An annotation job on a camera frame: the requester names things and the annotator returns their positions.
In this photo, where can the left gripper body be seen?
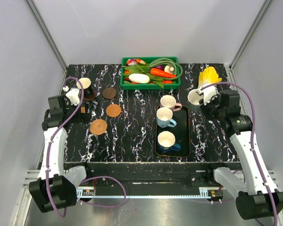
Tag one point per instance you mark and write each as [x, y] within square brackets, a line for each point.
[79, 117]

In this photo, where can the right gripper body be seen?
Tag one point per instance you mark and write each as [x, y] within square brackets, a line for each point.
[211, 108]

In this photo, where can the woven rattan coaster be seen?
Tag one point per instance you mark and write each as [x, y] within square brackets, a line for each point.
[98, 127]

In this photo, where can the grey blue cup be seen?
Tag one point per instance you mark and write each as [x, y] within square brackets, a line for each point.
[194, 101]

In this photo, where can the dark walnut coaster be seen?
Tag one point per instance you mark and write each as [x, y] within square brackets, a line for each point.
[109, 93]
[89, 96]

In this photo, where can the white cup dark body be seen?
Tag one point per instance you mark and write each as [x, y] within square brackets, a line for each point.
[86, 83]

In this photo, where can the pink cup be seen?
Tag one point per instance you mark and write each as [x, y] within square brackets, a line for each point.
[170, 102]

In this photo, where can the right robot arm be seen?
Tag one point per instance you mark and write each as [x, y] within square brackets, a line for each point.
[258, 196]

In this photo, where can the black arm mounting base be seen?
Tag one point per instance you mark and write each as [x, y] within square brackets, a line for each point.
[154, 178]

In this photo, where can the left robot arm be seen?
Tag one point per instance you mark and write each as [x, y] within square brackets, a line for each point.
[55, 188]

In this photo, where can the light blue cup left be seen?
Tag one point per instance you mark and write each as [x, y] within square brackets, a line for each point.
[165, 118]

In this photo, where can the dark blue cup front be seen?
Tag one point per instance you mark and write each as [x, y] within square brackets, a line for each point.
[166, 142]

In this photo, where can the yellow napa cabbage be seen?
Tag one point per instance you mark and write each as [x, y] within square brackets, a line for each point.
[208, 75]

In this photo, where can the black serving tray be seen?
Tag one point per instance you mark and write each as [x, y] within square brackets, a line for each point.
[181, 132]

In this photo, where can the green long beans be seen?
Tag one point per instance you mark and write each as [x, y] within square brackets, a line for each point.
[166, 61]

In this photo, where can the green plastic vegetable tray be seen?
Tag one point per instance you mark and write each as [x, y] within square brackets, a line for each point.
[176, 83]

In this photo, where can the white mushroom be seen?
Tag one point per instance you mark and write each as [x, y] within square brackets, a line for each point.
[169, 69]

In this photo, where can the purple onion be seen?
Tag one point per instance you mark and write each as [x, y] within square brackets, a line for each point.
[160, 67]

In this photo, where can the orange carrot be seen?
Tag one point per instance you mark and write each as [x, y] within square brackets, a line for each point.
[160, 73]

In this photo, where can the white radish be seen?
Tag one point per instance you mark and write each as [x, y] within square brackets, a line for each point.
[139, 78]

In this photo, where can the colourful snack packet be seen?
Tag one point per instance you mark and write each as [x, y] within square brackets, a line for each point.
[135, 61]

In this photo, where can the leafy green vegetable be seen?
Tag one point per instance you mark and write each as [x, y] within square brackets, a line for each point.
[155, 81]

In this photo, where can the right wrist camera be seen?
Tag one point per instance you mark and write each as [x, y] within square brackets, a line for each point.
[207, 91]

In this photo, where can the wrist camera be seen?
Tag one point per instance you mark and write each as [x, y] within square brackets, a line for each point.
[73, 94]
[207, 91]

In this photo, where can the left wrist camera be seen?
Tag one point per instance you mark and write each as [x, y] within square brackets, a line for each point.
[73, 94]

